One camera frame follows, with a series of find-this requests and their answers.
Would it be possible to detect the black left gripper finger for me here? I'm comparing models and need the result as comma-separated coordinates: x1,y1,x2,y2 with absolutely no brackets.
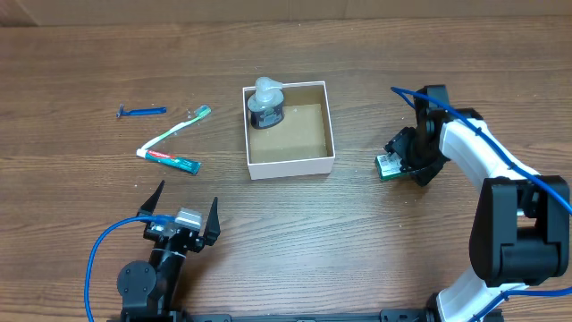
203,197,221,246
137,181,165,216

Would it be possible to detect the green white soap bar pack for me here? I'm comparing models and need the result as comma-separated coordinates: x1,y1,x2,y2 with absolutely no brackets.
374,153,406,181

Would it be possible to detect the green red toothpaste tube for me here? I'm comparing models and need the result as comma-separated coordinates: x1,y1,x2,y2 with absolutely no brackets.
136,148,201,175

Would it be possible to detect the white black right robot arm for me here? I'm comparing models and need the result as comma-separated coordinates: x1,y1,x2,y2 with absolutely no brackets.
375,85,571,321

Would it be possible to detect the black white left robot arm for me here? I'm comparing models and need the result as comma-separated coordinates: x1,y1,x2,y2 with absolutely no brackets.
117,183,221,321

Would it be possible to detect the blue disposable razor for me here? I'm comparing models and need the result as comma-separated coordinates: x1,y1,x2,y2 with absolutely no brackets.
116,104,167,118

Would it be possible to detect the white green toothbrush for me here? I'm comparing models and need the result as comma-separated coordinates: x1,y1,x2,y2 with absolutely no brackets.
141,105,212,149

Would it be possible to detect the white cardboard box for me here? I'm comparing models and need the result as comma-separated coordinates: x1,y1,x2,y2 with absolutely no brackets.
242,80,336,180

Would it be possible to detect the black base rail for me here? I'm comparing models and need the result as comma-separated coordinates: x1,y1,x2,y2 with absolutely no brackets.
184,309,435,322

